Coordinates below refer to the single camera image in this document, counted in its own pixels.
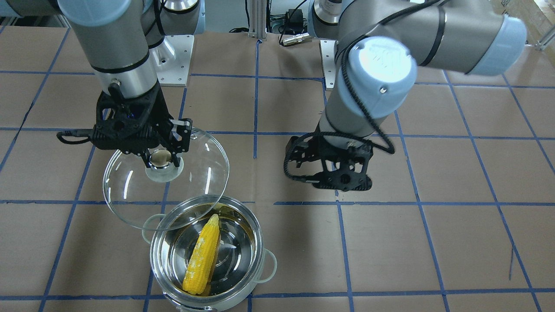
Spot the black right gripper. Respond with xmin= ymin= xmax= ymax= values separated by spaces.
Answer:
xmin=91 ymin=82 xmax=192 ymax=168

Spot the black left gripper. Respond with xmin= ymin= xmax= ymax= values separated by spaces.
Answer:
xmin=284 ymin=132 xmax=373 ymax=192

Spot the clear glass pot lid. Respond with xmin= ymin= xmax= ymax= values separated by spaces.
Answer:
xmin=102 ymin=127 xmax=230 ymax=231

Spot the yellow corn cob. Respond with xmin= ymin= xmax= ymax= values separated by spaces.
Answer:
xmin=182 ymin=214 xmax=220 ymax=296

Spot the pale green cooking pot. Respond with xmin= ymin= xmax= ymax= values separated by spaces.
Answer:
xmin=150 ymin=195 xmax=278 ymax=312

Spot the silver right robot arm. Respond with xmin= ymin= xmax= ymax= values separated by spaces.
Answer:
xmin=1 ymin=0 xmax=206 ymax=168

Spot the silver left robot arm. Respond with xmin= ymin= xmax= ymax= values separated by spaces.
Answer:
xmin=283 ymin=0 xmax=527 ymax=192

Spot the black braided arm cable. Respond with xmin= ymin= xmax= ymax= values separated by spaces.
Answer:
xmin=284 ymin=0 xmax=451 ymax=180

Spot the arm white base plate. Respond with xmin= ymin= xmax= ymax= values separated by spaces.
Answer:
xmin=149 ymin=34 xmax=196 ymax=87
xmin=320 ymin=39 xmax=382 ymax=91

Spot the aluminium frame post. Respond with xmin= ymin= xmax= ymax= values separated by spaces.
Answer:
xmin=246 ymin=0 xmax=269 ymax=41

